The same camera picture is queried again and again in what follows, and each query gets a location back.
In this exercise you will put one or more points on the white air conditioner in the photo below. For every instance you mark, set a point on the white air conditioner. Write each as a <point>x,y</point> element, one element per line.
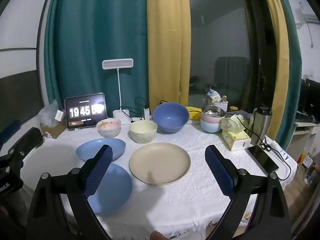
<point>310,18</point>

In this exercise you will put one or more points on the white printed packet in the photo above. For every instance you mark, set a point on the white printed packet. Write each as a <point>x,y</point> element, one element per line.
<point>277,147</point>

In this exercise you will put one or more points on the tablet with clock display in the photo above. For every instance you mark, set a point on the tablet with clock display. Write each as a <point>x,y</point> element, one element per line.
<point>85,111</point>

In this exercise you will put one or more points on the small printed tissue pack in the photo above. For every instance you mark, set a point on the small printed tissue pack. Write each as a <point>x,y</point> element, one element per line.
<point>214,97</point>

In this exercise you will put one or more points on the white desk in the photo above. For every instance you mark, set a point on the white desk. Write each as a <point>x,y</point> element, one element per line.
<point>303,135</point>

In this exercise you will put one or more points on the white charger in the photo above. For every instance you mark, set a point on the white charger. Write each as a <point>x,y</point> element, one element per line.
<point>147,113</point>

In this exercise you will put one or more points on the white desk lamp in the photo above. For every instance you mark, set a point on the white desk lamp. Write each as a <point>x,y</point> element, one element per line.
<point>117,64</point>

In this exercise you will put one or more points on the pink strawberry print bowl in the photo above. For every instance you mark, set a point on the pink strawberry print bowl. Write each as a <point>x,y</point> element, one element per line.
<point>108,127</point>

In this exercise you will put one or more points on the steel tumbler with black lid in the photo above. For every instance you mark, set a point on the steel tumbler with black lid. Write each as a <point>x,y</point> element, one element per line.
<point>261,125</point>

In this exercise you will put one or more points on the cream bowl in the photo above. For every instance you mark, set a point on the cream bowl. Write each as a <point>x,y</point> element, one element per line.
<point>142,132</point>

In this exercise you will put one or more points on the yellow printed pouch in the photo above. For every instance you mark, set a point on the yellow printed pouch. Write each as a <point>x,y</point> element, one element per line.
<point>193,113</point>

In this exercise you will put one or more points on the yellow-green soft tissue pack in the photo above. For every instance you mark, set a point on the yellow-green soft tissue pack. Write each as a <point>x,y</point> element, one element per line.
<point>232,123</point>

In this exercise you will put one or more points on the small yellow object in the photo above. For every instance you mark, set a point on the small yellow object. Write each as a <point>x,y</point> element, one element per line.
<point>233,108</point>

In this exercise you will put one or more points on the small white box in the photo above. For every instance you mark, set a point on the small white box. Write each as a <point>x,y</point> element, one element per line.
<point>60,115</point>

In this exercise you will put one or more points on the large blue bowl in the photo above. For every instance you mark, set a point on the large blue bowl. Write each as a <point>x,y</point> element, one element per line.
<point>171,117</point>

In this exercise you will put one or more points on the blue plate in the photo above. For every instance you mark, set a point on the blue plate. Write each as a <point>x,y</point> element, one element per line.
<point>87,150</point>
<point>115,190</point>

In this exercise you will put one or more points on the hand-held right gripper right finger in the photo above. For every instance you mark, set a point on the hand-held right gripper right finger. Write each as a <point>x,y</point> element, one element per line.
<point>220,172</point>

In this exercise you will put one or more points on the dark glass window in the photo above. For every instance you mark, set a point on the dark glass window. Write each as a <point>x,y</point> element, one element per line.
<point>217,30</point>

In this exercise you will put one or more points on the black phone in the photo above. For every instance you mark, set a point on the black phone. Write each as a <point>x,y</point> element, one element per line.
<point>262,158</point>

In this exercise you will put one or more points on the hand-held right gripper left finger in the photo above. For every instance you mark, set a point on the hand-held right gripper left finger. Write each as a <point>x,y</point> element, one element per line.
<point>100,170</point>

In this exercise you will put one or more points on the yellow tissue box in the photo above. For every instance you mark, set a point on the yellow tissue box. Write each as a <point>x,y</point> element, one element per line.
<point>235,138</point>

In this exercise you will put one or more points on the black monitor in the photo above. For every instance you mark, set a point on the black monitor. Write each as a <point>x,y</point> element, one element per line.
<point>312,95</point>

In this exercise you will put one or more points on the clear plastic bag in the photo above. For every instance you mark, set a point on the clear plastic bag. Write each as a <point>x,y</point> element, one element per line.
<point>48,115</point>

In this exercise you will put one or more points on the white perforated basket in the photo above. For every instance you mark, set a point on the white perforated basket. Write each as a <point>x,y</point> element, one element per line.
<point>220,105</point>

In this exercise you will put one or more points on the light blue bowl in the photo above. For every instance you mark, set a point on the light blue bowl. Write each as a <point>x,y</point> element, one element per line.
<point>210,127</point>

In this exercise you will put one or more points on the yellow curtain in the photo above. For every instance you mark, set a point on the yellow curtain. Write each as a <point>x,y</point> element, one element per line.
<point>277,55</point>
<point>167,42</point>

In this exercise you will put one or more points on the white flat packet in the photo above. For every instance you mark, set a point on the white flat packet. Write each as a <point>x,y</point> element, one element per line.
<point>195,122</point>

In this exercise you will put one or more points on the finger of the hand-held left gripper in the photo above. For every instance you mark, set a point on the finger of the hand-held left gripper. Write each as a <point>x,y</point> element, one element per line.
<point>10,131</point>
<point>26,140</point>

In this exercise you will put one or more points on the wooden spoon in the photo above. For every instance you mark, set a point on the wooden spoon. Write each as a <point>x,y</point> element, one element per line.
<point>223,98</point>

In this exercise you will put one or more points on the teal curtain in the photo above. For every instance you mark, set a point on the teal curtain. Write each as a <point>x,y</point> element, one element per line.
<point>95,30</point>
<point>292,80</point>

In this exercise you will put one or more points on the pink steel-lined bowl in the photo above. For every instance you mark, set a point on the pink steel-lined bowl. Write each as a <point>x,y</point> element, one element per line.
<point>210,118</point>

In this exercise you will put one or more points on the beige plate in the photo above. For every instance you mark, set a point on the beige plate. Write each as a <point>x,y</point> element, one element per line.
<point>160,162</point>

